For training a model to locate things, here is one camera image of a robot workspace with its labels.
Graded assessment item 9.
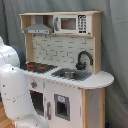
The black stovetop with red burners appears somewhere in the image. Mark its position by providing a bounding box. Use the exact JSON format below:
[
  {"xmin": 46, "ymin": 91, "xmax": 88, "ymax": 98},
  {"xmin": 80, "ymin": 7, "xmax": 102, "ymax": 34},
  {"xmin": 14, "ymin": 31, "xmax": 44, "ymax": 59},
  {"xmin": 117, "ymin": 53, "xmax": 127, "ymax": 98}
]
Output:
[{"xmin": 22, "ymin": 62, "xmax": 55, "ymax": 73}]

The toy microwave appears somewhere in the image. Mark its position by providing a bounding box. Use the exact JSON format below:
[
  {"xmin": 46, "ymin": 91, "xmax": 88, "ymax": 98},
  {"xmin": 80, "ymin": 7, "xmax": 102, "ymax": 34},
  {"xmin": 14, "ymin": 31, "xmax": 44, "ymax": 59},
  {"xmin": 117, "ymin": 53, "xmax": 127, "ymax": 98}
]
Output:
[{"xmin": 54, "ymin": 14, "xmax": 92, "ymax": 34}]

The grey range hood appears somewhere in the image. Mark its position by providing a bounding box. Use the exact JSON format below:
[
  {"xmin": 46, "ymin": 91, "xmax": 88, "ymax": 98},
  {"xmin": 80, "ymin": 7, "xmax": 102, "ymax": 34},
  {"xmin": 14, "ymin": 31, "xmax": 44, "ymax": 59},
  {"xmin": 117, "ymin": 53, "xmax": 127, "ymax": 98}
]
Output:
[{"xmin": 24, "ymin": 16, "xmax": 52, "ymax": 34}]

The wooden toy kitchen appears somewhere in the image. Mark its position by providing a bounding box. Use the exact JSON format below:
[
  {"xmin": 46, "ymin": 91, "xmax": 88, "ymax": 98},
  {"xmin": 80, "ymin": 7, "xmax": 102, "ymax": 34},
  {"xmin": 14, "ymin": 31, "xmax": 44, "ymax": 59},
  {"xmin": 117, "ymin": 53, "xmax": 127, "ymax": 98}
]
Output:
[{"xmin": 20, "ymin": 11, "xmax": 114, "ymax": 128}]

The grey sink basin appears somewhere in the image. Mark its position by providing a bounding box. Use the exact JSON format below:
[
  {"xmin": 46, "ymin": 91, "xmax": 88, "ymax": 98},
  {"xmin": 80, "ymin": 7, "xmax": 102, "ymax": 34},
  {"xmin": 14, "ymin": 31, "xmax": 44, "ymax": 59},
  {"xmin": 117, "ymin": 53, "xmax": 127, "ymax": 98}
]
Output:
[{"xmin": 52, "ymin": 68, "xmax": 92, "ymax": 81}]

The black faucet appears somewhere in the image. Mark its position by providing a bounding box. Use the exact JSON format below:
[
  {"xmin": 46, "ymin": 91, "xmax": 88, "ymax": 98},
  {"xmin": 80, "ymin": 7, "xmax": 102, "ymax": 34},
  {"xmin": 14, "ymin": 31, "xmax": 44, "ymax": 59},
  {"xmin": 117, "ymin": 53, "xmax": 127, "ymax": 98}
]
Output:
[{"xmin": 76, "ymin": 51, "xmax": 93, "ymax": 70}]

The right stove knob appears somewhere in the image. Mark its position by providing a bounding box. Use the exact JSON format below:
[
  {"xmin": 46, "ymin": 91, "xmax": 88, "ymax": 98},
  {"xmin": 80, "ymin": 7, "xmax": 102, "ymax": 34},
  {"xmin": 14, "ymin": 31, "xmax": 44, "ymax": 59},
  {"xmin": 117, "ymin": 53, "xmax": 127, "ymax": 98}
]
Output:
[{"xmin": 31, "ymin": 81, "xmax": 37, "ymax": 88}]

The small metal pot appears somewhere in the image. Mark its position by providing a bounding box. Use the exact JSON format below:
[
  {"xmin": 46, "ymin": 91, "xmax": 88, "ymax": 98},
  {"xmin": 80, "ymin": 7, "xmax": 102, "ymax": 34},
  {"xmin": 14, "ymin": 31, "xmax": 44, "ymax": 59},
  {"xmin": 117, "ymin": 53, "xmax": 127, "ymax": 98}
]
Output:
[{"xmin": 63, "ymin": 72, "xmax": 77, "ymax": 79}]

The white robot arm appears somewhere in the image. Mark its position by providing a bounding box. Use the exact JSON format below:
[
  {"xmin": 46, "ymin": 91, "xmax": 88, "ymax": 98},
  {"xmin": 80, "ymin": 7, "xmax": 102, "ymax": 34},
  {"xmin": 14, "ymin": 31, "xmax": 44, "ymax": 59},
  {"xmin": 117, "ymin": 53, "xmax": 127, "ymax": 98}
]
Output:
[{"xmin": 0, "ymin": 37, "xmax": 49, "ymax": 128}]

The grey dishwasher panel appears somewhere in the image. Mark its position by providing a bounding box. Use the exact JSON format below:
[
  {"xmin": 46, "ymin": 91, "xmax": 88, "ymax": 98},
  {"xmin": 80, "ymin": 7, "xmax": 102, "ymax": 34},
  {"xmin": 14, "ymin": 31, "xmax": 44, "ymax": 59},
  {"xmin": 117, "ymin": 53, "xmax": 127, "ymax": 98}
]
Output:
[{"xmin": 54, "ymin": 94, "xmax": 70, "ymax": 120}]

